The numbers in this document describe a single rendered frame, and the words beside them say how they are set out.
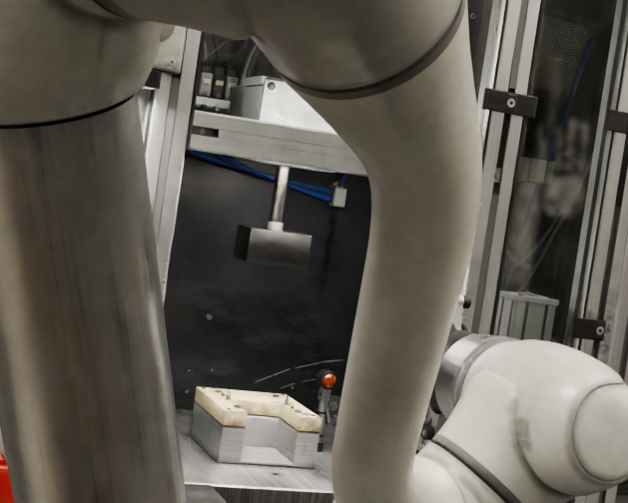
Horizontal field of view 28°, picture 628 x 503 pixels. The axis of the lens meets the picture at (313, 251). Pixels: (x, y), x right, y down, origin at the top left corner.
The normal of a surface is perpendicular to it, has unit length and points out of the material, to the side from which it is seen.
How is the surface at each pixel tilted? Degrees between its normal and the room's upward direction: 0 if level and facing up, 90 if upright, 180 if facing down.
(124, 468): 103
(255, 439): 90
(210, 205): 90
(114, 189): 94
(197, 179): 90
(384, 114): 152
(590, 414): 76
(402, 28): 126
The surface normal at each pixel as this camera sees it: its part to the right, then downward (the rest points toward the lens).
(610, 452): 0.34, 0.15
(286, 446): -0.93, -0.12
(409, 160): 0.10, 0.90
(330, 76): -0.15, 0.91
